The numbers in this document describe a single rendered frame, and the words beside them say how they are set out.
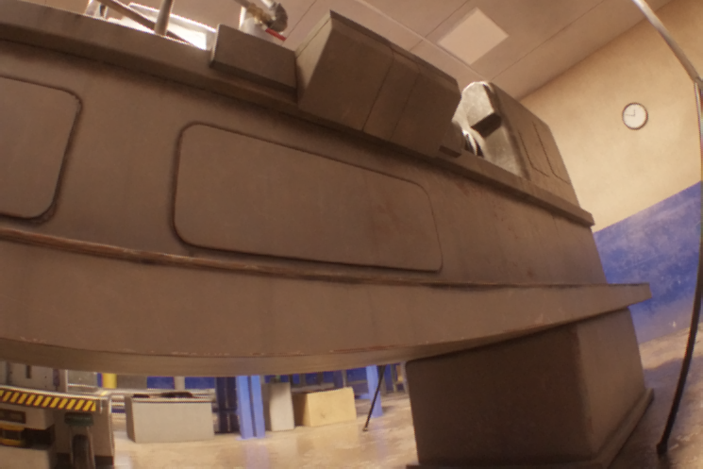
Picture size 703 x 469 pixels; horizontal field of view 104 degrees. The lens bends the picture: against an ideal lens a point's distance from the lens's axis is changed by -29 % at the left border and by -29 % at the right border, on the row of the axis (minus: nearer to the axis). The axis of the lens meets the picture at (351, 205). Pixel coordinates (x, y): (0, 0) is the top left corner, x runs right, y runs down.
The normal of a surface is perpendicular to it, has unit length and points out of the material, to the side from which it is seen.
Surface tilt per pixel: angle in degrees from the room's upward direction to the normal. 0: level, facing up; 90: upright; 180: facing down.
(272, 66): 90
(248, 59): 90
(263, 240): 90
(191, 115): 90
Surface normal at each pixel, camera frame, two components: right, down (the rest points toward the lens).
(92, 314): 0.60, -0.40
